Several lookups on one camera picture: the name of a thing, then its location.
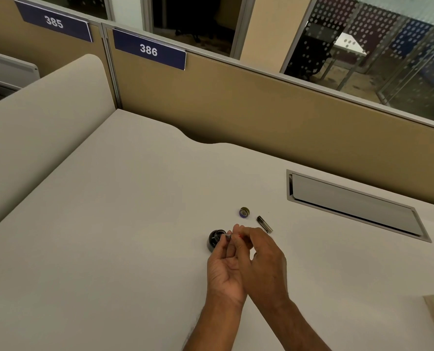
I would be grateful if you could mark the person's left hand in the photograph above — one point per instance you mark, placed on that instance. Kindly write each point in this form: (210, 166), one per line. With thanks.
(222, 279)

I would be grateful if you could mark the person's right hand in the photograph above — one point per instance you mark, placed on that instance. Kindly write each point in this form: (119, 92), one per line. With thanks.
(266, 268)

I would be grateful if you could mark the person's left fingers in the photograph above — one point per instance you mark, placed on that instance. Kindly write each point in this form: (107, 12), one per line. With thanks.
(221, 248)

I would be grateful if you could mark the person's right fingers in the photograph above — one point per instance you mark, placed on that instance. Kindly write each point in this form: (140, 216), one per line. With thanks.
(251, 239)

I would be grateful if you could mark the small transparent pen part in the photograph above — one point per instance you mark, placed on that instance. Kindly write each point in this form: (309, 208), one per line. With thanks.
(228, 236)

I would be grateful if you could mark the person's left forearm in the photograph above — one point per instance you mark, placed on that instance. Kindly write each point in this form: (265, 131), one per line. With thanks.
(211, 327)

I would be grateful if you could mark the person's right forearm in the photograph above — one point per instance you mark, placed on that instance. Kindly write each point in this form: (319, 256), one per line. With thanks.
(293, 327)

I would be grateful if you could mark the black ink bottle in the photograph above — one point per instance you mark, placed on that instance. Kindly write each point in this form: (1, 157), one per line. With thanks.
(214, 240)

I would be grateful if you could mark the black silver pen cap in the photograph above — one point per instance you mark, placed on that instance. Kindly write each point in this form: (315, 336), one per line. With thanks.
(264, 224)

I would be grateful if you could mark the round bottle cap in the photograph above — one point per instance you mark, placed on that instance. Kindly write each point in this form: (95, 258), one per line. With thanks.
(244, 212)

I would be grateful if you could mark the tan desk partition panel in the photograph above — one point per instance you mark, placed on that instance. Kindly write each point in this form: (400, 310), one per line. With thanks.
(275, 116)
(37, 40)

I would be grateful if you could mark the black office chair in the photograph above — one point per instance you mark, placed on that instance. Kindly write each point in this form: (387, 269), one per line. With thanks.
(310, 51)

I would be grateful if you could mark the blue number sign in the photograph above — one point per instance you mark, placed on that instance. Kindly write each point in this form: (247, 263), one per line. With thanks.
(54, 21)
(149, 50)

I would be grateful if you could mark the white table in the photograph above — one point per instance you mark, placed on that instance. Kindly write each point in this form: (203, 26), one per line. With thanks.
(348, 47)

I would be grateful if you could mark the beige curved side divider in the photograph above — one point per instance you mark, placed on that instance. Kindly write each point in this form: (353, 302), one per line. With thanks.
(37, 135)

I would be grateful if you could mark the grey laptop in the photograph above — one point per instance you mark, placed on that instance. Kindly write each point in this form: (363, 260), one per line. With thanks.
(4, 74)

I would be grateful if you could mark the dotted glass wall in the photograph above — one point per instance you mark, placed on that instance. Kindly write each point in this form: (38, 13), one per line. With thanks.
(381, 47)

